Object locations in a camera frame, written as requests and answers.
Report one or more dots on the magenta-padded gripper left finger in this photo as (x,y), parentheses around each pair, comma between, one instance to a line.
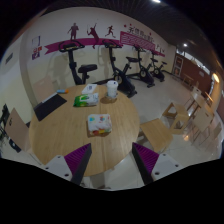
(76,159)

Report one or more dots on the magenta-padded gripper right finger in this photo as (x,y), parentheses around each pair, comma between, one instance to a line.
(146,159)

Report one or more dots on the white colourful printed towel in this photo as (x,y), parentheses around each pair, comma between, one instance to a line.
(99,124)

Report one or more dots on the wooden stool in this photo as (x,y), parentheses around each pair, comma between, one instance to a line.
(176,113)
(156,133)

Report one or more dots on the green wet wipes pack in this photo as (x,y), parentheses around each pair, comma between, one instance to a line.
(86,100)

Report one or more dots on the wooden chair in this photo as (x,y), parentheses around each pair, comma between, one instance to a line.
(43,88)
(16,128)

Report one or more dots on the brown tape roll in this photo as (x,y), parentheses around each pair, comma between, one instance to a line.
(110,99)

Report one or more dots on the small orange blue tube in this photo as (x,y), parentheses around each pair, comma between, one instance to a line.
(62,91)

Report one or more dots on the white tissue pack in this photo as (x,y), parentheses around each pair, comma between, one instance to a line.
(89,88)

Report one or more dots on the white paper cup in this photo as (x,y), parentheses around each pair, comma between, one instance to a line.
(112,89)

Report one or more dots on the framed notice board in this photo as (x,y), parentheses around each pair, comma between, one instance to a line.
(178,65)

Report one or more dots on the ceiling lights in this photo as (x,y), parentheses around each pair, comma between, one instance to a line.
(185,45)

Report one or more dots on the red purple wall poster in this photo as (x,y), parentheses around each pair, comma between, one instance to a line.
(36,53)

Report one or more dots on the white wall poster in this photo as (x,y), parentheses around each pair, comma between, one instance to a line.
(36,41)

